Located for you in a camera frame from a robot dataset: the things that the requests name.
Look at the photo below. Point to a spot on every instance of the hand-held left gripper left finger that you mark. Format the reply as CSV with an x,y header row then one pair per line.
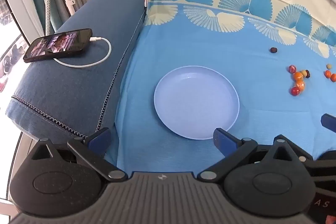
x,y
99,140

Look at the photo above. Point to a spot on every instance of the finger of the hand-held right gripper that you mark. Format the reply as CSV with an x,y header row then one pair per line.
x,y
329,123

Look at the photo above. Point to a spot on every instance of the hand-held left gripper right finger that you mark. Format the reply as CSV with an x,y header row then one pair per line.
x,y
223,141

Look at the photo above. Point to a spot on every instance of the plain orange tangerine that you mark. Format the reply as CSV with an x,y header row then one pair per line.
x,y
298,76
334,77

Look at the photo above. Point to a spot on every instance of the red fruit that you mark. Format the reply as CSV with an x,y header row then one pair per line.
x,y
292,68
295,91

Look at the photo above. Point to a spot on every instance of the orange fruit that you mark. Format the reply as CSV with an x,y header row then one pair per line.
x,y
327,74
300,85

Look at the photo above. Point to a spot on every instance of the light blue round plate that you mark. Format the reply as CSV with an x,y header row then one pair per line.
x,y
197,100

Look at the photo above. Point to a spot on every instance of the dark red date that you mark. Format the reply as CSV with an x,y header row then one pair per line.
x,y
308,74
273,50

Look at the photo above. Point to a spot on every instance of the black smartphone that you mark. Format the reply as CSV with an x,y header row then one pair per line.
x,y
56,44

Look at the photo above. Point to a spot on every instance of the blue fan-print cloth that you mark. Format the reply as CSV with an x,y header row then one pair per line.
x,y
183,43

